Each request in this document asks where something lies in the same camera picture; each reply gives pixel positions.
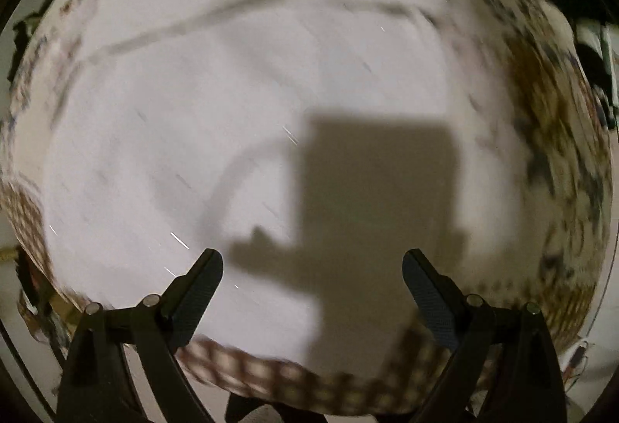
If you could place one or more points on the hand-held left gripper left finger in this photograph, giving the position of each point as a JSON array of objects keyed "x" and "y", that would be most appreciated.
[{"x": 197, "y": 295}]

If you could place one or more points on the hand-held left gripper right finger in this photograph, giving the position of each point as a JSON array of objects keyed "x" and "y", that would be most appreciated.
[{"x": 433, "y": 297}]

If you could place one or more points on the white cloth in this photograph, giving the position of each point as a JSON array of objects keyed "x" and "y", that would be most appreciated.
[{"x": 251, "y": 152}]

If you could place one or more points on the patterned checkered blanket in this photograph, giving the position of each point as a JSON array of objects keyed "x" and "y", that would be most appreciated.
[{"x": 546, "y": 171}]

